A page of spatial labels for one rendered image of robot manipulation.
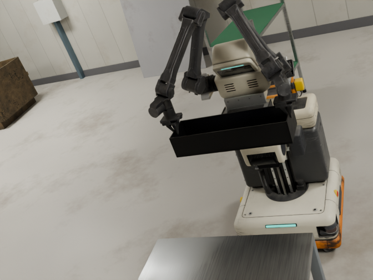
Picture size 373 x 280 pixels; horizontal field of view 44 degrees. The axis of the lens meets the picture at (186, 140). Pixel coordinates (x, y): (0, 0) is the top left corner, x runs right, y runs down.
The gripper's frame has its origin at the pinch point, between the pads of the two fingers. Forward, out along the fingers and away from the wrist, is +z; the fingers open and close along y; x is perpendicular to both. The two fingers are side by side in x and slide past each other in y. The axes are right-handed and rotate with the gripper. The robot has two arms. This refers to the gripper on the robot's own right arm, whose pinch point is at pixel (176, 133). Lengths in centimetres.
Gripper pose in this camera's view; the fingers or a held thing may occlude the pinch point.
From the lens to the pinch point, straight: 227.1
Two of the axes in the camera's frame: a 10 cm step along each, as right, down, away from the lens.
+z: 3.2, 8.4, 4.4
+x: 3.1, -5.3, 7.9
